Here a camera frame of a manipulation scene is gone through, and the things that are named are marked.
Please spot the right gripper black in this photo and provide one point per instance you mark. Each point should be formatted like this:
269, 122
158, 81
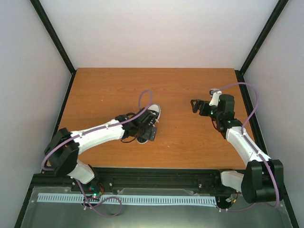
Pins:
204, 104

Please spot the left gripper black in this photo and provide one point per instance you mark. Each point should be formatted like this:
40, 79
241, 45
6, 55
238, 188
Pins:
147, 134

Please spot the black white canvas sneaker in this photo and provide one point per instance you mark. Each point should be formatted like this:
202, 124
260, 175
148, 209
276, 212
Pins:
154, 107

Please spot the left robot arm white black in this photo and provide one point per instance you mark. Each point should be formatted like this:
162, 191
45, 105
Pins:
65, 147

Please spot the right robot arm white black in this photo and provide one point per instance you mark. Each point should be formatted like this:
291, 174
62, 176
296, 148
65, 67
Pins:
263, 178

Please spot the small circuit board with led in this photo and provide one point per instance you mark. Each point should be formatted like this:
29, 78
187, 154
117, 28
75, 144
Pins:
97, 192

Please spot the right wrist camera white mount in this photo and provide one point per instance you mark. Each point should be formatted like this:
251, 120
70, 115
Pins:
214, 94

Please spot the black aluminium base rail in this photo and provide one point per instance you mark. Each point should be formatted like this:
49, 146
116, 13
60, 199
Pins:
204, 181

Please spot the light blue slotted cable duct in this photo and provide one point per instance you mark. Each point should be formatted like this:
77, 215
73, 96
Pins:
134, 200

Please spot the right black frame post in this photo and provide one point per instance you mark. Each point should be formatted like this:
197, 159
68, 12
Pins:
275, 14

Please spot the black frame post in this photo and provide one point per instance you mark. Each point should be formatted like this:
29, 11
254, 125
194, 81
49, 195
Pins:
53, 35
275, 14

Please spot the left black frame post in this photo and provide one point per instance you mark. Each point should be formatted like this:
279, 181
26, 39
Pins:
53, 35

